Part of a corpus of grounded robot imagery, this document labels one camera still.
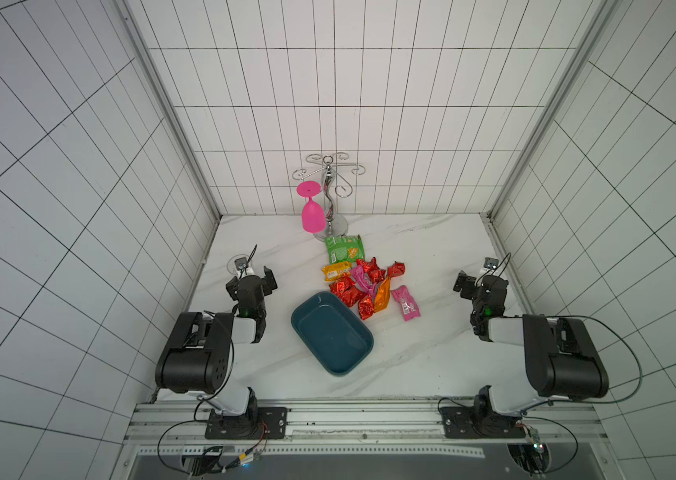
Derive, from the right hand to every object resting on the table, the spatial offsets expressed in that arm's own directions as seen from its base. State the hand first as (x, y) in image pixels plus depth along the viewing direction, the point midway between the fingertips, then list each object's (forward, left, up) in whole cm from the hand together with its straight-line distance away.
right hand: (467, 270), depth 94 cm
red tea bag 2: (-1, +29, -3) cm, 30 cm away
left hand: (-6, +70, 0) cm, 70 cm away
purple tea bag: (-3, +33, -4) cm, 34 cm away
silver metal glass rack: (+21, +45, +22) cm, 55 cm away
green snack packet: (+9, +40, -3) cm, 42 cm away
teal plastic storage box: (-20, +42, -8) cm, 47 cm away
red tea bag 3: (+2, +22, -4) cm, 22 cm away
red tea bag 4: (-10, +37, -4) cm, 38 cm away
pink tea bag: (-12, +19, -3) cm, 23 cm away
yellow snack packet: (0, +44, -5) cm, 44 cm away
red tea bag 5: (-13, +32, -5) cm, 35 cm away
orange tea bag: (-10, +27, -4) cm, 29 cm away
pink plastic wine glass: (+11, +50, +10) cm, 53 cm away
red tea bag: (-7, +39, -4) cm, 40 cm away
